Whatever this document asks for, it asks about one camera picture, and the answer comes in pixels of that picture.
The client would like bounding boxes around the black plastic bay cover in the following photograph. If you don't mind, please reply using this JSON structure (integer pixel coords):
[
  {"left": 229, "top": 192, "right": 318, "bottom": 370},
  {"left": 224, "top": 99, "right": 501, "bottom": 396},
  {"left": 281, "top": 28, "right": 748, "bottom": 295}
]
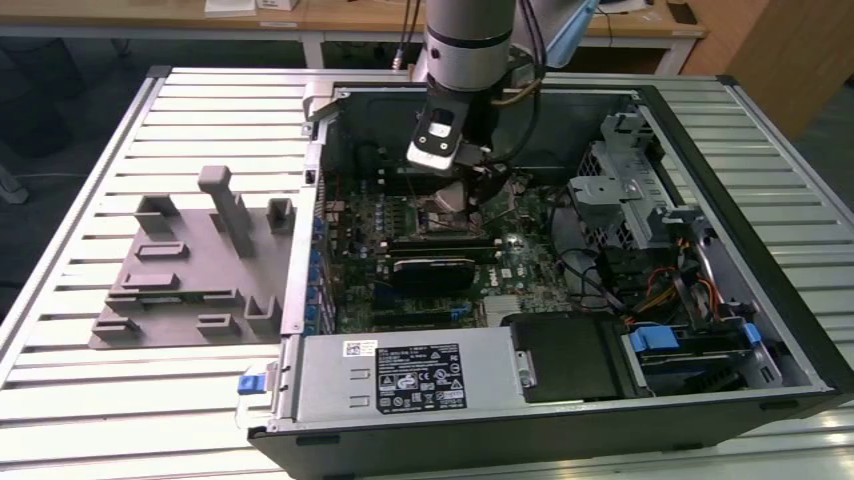
[{"left": 498, "top": 312, "right": 652, "bottom": 404}]

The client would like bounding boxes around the black PC case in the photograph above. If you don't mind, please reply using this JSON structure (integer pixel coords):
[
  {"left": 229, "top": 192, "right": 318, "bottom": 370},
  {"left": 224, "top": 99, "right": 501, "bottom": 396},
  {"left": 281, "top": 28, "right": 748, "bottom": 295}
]
[{"left": 245, "top": 79, "right": 854, "bottom": 480}]

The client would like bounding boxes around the CPU socket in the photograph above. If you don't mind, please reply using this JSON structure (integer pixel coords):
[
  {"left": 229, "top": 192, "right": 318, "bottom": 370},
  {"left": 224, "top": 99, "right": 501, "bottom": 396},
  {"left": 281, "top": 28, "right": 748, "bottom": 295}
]
[{"left": 413, "top": 199, "right": 482, "bottom": 239}]

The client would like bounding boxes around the black chair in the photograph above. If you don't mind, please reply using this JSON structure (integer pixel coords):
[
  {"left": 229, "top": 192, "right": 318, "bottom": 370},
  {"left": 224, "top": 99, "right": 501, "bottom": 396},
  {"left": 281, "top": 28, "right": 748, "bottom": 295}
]
[{"left": 0, "top": 37, "right": 87, "bottom": 161}]

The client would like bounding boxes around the orange yellow wire bundle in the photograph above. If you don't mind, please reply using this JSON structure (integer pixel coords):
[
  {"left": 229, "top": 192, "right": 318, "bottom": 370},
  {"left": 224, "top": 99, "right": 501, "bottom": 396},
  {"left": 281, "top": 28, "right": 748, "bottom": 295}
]
[{"left": 623, "top": 264, "right": 725, "bottom": 321}]

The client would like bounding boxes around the silver chipset heatsink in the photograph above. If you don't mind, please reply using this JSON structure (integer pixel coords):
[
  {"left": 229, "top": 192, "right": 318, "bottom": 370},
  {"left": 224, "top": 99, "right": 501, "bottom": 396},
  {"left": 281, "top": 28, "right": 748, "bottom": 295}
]
[{"left": 482, "top": 293, "right": 532, "bottom": 321}]

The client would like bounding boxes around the silver power supply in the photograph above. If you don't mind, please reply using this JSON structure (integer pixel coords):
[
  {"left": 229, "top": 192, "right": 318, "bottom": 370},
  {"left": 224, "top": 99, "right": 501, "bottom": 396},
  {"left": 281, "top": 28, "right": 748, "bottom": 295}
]
[{"left": 292, "top": 327, "right": 528, "bottom": 421}]

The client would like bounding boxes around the light wooden desk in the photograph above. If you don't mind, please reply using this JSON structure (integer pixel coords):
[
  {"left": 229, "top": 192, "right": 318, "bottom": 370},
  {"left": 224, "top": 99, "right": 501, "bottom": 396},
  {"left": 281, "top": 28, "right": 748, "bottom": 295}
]
[{"left": 0, "top": 0, "right": 709, "bottom": 76}]

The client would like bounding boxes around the grey parts rack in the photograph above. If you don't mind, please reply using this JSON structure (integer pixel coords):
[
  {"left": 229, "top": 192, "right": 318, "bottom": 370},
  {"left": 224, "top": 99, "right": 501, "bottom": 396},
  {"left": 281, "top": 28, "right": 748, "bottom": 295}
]
[{"left": 85, "top": 164, "right": 298, "bottom": 351}]

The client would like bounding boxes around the silver drive cage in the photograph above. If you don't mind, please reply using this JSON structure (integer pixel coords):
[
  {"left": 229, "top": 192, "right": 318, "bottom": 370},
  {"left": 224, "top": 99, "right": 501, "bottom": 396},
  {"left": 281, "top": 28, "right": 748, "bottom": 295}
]
[{"left": 565, "top": 112, "right": 719, "bottom": 251}]

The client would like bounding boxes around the blue case latch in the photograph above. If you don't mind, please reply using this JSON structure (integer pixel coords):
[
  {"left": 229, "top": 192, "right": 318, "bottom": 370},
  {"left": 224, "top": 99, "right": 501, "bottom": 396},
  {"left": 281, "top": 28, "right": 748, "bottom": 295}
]
[{"left": 236, "top": 367, "right": 268, "bottom": 396}]

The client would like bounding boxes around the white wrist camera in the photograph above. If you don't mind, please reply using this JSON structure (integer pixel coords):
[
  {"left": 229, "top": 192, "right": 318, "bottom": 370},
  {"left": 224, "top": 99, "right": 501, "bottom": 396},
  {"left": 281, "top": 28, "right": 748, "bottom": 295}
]
[{"left": 404, "top": 107, "right": 466, "bottom": 174}]

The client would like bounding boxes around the wooden cabinet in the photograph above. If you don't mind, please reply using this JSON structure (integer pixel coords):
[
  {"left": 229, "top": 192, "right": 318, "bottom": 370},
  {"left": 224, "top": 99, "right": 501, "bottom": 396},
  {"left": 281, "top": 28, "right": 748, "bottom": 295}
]
[{"left": 679, "top": 0, "right": 854, "bottom": 141}]

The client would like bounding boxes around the silver CPU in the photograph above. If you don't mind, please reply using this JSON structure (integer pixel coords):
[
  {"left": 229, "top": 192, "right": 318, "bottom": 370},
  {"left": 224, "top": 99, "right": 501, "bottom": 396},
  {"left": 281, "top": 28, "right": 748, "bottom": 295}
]
[{"left": 430, "top": 178, "right": 473, "bottom": 215}]

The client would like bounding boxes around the green motherboard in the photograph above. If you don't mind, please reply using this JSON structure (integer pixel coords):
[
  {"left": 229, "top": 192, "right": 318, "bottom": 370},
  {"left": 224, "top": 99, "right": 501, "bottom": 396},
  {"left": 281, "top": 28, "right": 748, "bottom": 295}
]
[{"left": 318, "top": 164, "right": 601, "bottom": 334}]

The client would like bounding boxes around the hard disk in blue carrier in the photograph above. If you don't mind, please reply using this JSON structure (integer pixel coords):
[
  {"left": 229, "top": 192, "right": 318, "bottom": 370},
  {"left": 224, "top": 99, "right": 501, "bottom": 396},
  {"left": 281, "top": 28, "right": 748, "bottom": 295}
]
[{"left": 623, "top": 322, "right": 765, "bottom": 397}]

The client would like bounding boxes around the pale blue teach pendant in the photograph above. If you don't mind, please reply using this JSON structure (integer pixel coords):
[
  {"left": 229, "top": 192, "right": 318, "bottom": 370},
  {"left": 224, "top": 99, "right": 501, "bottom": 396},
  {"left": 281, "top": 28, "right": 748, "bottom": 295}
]
[{"left": 540, "top": 0, "right": 600, "bottom": 70}]

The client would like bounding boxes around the black shrouded card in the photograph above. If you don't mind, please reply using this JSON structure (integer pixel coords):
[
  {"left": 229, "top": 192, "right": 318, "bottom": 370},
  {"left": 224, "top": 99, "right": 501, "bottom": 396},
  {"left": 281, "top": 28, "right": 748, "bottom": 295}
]
[{"left": 389, "top": 256, "right": 478, "bottom": 295}]

